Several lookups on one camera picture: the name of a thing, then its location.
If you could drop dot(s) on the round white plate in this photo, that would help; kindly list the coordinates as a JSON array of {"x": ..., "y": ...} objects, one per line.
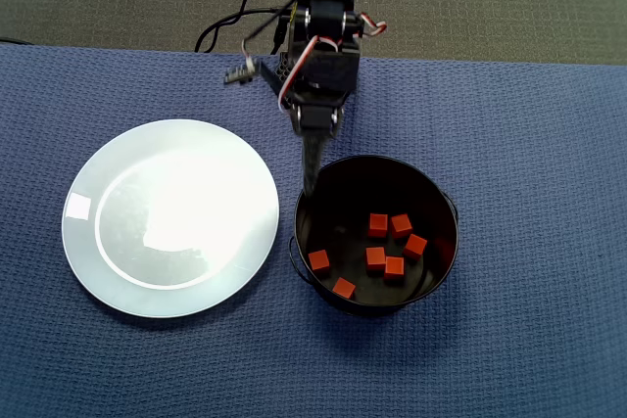
[{"x": 171, "y": 222}]

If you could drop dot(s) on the black metal bucket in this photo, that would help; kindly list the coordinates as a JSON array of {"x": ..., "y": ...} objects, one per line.
[{"x": 343, "y": 237}]

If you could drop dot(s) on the small red cube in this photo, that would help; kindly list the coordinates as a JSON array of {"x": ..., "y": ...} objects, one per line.
[
  {"x": 415, "y": 246},
  {"x": 344, "y": 288},
  {"x": 319, "y": 260},
  {"x": 400, "y": 225},
  {"x": 375, "y": 258},
  {"x": 394, "y": 268},
  {"x": 377, "y": 224}
]

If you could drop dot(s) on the small wrist camera board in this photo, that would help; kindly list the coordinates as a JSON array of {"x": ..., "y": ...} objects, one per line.
[{"x": 240, "y": 75}]

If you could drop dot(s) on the blue woven table cloth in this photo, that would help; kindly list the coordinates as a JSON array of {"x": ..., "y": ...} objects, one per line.
[{"x": 490, "y": 193}]

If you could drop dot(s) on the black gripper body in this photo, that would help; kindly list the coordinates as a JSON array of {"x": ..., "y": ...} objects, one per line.
[{"x": 315, "y": 117}]

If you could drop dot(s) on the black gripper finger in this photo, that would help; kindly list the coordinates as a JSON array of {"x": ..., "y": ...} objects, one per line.
[{"x": 316, "y": 119}]

